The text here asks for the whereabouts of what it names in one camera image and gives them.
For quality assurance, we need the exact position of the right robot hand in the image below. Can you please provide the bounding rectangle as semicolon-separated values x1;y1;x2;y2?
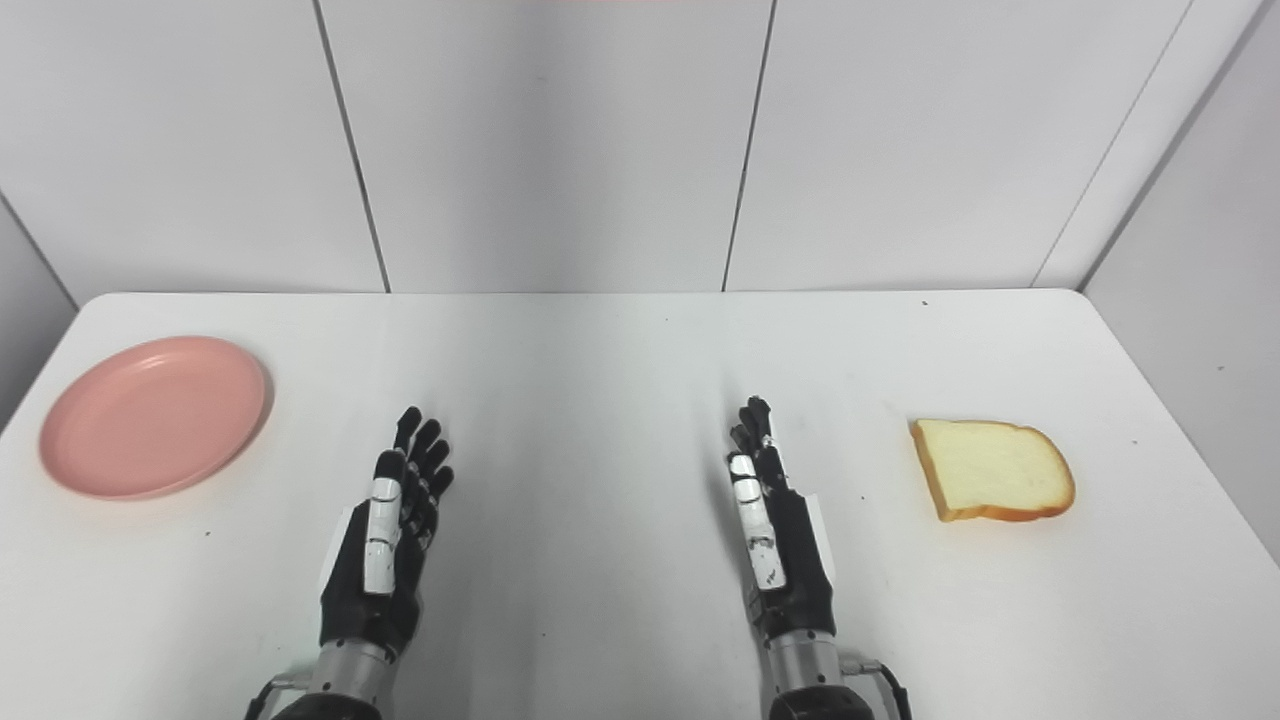
727;396;837;641

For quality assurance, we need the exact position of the pink round plate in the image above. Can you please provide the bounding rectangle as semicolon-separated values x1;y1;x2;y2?
39;336;270;501

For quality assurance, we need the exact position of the slice of white bread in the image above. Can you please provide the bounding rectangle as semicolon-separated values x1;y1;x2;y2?
909;419;1077;524

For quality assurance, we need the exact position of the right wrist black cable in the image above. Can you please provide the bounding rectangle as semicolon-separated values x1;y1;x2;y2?
840;655;913;720

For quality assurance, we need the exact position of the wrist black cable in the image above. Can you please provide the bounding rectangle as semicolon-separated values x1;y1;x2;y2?
840;655;913;720
244;675;313;720

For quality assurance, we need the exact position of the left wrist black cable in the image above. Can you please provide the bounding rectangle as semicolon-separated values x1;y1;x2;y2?
244;675;313;720

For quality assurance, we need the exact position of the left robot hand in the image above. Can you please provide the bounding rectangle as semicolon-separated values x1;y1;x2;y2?
319;406;455;662

